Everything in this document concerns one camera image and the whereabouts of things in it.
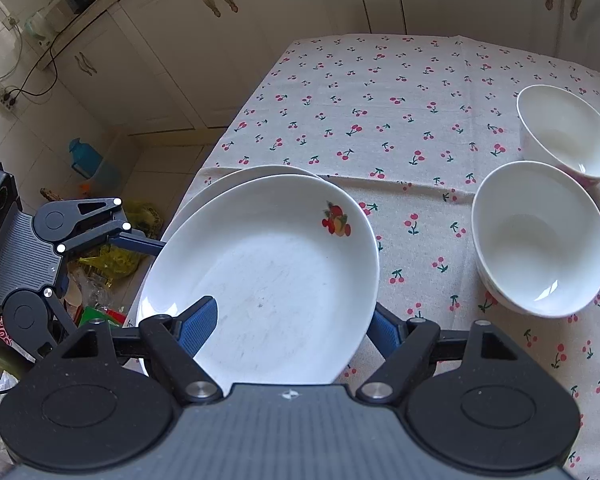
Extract black appliance power cable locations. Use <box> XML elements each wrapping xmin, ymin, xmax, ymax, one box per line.
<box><xmin>9</xmin><ymin>44</ymin><xmax>60</xmax><ymax>102</ymax></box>

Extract white fruit print plate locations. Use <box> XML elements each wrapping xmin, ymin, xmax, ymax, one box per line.
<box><xmin>135</xmin><ymin>173</ymin><xmax>381</xmax><ymax>387</ymax></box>
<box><xmin>160</xmin><ymin>164</ymin><xmax>326</xmax><ymax>242</ymax></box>

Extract white kitchen cabinets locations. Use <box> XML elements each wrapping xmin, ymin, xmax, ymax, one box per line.
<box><xmin>45</xmin><ymin>0</ymin><xmax>600</xmax><ymax>136</ymax></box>

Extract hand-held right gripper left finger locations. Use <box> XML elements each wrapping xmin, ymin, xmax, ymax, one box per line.
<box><xmin>60</xmin><ymin>296</ymin><xmax>230</xmax><ymax>403</ymax></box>

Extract blue plastic jug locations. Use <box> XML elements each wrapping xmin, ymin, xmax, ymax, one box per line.
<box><xmin>68</xmin><ymin>137</ymin><xmax>104</xmax><ymax>179</ymax></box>

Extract cherry print tablecloth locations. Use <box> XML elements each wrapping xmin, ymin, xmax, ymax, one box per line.
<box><xmin>130</xmin><ymin>33</ymin><xmax>600</xmax><ymax>476</ymax></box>

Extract grey kitchen countertop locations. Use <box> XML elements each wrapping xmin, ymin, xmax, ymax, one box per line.
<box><xmin>30</xmin><ymin>0</ymin><xmax>191</xmax><ymax>72</ymax></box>

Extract white floral bowl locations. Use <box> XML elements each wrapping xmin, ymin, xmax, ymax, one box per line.
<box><xmin>471</xmin><ymin>160</ymin><xmax>600</xmax><ymax>319</ymax></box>
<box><xmin>516</xmin><ymin>84</ymin><xmax>600</xmax><ymax>187</ymax></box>

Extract yellow plastic bag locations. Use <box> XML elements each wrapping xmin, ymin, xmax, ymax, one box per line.
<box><xmin>77</xmin><ymin>202</ymin><xmax>164</xmax><ymax>281</ymax></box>

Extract green snack packet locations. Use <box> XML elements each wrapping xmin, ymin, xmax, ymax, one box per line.
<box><xmin>77</xmin><ymin>305</ymin><xmax>112</xmax><ymax>327</ymax></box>

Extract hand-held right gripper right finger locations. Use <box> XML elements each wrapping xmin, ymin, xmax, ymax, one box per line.
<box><xmin>356</xmin><ymin>303</ymin><xmax>528</xmax><ymax>403</ymax></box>

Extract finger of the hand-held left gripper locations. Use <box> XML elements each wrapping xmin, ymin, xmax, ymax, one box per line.
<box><xmin>57</xmin><ymin>197</ymin><xmax>167</xmax><ymax>257</ymax></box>
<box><xmin>41</xmin><ymin>286</ymin><xmax>82</xmax><ymax>345</ymax></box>

